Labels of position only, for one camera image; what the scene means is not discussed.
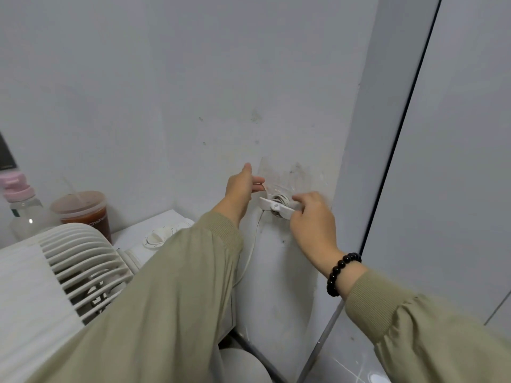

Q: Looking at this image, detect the white wardrobe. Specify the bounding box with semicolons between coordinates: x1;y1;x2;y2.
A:
361;0;511;328

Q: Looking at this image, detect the clear bottle with pink cap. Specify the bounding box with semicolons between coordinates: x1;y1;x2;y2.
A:
0;172;61;242

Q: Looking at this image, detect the dark wall socket panel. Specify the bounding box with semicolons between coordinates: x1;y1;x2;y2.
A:
0;131;19;171

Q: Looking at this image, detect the white power cable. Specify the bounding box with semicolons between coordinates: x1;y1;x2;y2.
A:
233;183;294;288

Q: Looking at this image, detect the white fan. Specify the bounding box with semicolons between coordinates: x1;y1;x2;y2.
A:
0;210;274;383

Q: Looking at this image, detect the person's left hand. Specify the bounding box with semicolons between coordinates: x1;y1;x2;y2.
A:
225;163;266;226

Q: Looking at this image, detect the person's right forearm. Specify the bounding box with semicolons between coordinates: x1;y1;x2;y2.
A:
345;265;511;383

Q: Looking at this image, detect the cup of brown drink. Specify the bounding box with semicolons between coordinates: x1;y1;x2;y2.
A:
51;177;112;246

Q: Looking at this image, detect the person's left forearm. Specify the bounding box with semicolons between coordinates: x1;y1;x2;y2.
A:
23;207;245;383

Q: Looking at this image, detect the person's right hand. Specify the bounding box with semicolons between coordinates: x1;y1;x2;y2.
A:
289;191;345;272

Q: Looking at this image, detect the black bead bracelet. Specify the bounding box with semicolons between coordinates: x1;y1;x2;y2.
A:
326;252;362;298

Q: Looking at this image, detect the white wall hook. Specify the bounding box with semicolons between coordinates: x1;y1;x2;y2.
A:
258;193;304;221

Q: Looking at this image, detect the white nightstand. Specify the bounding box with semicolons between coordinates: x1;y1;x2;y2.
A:
111;210;236;339

